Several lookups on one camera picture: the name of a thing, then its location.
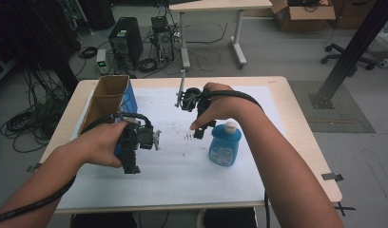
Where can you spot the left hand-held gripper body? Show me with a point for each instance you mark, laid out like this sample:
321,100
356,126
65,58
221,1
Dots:
146,137

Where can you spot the metal table clip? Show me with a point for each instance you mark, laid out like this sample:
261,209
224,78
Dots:
332,176
33,167

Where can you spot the dark curtain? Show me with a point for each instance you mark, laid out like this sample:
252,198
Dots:
30,31

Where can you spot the person's left hand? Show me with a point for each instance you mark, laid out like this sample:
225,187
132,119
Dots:
100,145

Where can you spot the black office chair base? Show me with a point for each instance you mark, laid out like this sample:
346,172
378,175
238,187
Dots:
341,55

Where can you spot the person's leg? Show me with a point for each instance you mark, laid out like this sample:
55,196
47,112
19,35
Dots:
103,221
230,218

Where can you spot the white table mat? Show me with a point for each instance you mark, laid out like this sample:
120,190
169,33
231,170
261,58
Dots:
176,171

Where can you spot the person's right hand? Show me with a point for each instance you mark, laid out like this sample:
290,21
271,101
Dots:
227,106

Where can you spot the person's right leg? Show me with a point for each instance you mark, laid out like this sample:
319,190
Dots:
230,218

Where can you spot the person's left leg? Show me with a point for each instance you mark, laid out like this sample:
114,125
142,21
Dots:
103,221

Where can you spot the black metal stand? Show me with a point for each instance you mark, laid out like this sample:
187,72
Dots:
350,53

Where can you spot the open computer tower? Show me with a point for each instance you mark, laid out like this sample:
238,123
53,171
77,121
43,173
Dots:
163,41

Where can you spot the black computer tower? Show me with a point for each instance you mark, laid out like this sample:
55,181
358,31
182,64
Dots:
125,41

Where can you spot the blue cardboard box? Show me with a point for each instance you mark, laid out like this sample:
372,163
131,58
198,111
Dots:
108,95

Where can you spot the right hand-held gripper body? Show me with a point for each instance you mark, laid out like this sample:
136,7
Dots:
190,98

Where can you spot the small white power supply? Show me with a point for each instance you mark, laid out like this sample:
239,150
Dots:
101,60

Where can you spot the grey floor mat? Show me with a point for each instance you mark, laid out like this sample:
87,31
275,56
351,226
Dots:
338,117

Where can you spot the open brown cardboard box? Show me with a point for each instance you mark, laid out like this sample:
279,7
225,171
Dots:
303,15

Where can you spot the blue bottle with white cap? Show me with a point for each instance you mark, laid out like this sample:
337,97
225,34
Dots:
223,148

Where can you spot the white desk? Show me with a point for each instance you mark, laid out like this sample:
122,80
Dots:
214,4

